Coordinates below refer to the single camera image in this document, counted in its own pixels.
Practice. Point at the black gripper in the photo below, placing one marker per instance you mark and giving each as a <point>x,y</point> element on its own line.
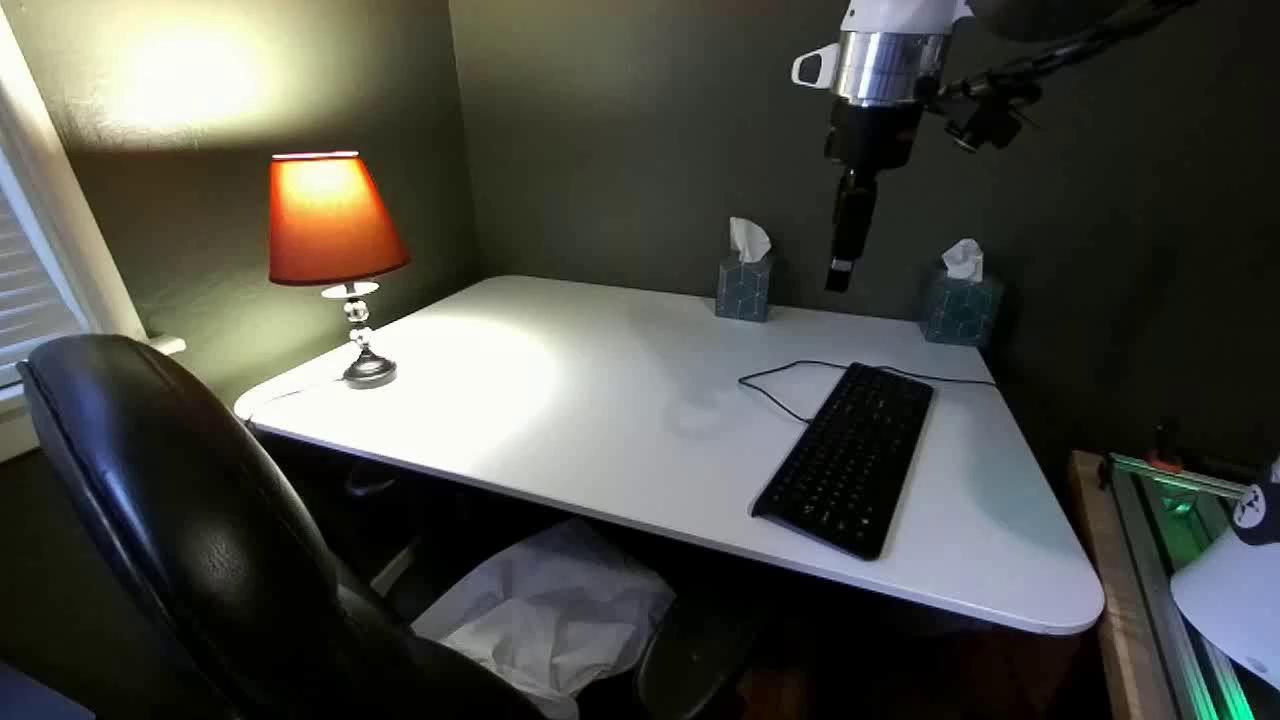
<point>866,142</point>

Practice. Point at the black computer keyboard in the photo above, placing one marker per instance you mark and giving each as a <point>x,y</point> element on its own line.
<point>851,464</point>

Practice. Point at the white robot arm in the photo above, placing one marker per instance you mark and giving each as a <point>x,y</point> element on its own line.
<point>886,69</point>

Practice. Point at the left teal tissue box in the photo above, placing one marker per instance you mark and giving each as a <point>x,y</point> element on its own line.
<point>744,278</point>

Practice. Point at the teal tissue box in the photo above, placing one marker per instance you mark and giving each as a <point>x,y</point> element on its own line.
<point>744,278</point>
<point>962,302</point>

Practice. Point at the right teal tissue box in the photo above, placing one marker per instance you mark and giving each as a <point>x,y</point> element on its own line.
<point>962,302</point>

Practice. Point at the white plastic bag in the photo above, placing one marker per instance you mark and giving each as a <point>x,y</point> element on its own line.
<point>552,613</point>

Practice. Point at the white cap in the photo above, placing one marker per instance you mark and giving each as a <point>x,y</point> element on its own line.
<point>1231,592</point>

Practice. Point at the wooden side shelf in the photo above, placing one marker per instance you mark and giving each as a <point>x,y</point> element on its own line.
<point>1140,525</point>

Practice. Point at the orange shade table lamp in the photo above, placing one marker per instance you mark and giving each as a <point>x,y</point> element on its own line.
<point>332,231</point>

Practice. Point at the black leather office chair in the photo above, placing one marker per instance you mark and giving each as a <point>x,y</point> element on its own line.
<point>222,555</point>

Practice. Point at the white window blinds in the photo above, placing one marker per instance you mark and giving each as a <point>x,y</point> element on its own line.
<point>32,297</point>

